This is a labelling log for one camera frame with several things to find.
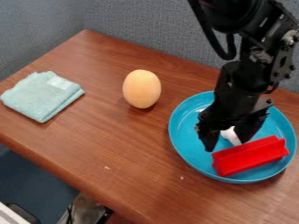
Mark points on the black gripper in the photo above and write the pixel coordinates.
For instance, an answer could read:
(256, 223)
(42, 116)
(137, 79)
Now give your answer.
(237, 107)

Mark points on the white toothpaste tube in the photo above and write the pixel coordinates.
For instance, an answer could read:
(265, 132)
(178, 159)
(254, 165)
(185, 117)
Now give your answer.
(226, 134)

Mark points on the blue round plate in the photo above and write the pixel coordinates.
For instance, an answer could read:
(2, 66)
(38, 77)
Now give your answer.
(190, 147)

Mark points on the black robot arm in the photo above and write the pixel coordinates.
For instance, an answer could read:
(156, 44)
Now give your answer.
(253, 34)

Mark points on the light green folded cloth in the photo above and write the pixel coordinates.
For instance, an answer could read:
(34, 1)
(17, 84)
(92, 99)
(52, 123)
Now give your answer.
(42, 95)

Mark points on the red plastic block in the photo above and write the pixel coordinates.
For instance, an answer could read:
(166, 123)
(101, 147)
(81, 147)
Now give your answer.
(249, 155)

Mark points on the orange egg-shaped object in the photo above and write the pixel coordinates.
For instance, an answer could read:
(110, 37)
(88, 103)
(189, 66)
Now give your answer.
(142, 88)

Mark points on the grey bag under table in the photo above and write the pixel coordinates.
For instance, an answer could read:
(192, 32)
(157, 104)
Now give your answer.
(86, 211)

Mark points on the white object bottom left corner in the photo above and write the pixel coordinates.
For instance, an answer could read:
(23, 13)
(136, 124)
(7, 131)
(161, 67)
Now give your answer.
(10, 217)

